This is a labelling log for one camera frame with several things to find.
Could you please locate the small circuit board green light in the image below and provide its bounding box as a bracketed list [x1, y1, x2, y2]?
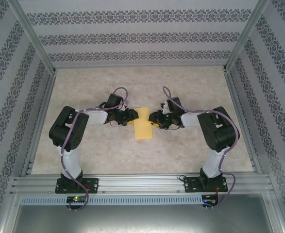
[66, 196, 87, 203]

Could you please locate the grey metal sheet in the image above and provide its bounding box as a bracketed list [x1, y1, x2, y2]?
[11, 205, 279, 233]

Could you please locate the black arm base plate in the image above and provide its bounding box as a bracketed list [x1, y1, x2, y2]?
[55, 178, 100, 194]
[184, 176, 228, 194]

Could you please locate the slotted grey cable tray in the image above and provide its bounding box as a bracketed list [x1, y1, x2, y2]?
[19, 195, 205, 206]

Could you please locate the yellow paper sheet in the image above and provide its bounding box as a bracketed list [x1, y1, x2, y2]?
[133, 106, 154, 140]

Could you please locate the aluminium frame post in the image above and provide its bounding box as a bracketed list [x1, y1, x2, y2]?
[223, 0, 271, 73]
[263, 193, 285, 233]
[0, 191, 21, 233]
[10, 0, 58, 75]

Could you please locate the aluminium frame side rail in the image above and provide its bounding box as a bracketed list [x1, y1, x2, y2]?
[20, 69, 58, 177]
[224, 69, 263, 175]

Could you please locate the aluminium mounting rail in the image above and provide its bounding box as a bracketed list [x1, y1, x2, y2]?
[11, 173, 274, 195]

